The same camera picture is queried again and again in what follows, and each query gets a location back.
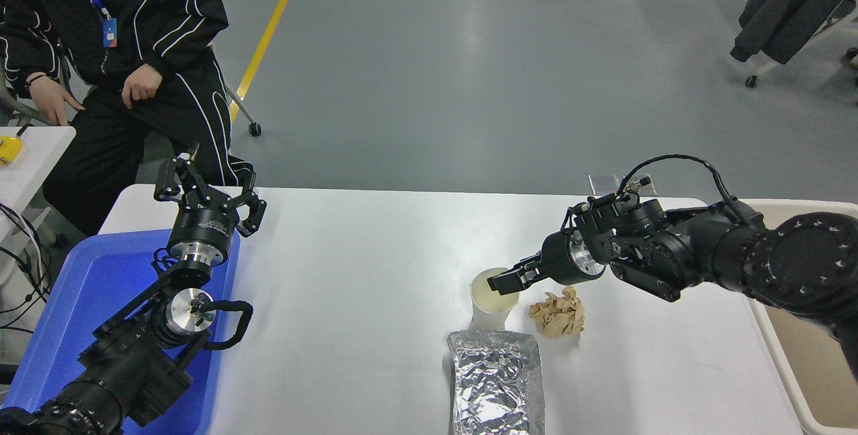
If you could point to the crumpled tan paper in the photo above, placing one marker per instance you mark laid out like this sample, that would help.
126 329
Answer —
558 314

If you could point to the white side table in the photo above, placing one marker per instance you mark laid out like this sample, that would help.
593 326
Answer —
40 153

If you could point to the person's left hand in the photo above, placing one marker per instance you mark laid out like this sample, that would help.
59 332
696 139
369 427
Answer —
142 83

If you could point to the person's right hand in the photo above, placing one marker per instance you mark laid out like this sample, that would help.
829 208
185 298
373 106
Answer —
53 96

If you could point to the person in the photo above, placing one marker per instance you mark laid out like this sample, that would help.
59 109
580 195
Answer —
154 13

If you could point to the white rolling chair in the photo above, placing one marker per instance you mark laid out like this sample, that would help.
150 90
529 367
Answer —
771 68

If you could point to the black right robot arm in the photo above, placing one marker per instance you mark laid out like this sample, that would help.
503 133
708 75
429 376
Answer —
804 261

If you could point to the yellow handheld device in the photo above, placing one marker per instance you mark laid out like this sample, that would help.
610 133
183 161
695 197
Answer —
8 149

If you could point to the blue plastic tray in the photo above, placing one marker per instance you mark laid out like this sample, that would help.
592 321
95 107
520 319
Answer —
74 301

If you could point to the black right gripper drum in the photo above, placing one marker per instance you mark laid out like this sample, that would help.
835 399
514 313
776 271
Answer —
556 259

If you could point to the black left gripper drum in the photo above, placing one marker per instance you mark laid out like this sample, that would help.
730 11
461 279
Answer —
204 227

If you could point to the large pale bin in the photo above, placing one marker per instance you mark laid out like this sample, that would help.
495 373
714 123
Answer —
804 368

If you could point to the white paper cup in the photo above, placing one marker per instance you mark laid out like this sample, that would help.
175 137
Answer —
486 314

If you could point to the grey office chair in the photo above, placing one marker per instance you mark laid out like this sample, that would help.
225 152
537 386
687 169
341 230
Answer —
255 129

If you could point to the silver foil tray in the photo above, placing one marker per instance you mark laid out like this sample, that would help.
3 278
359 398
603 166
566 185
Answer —
496 381

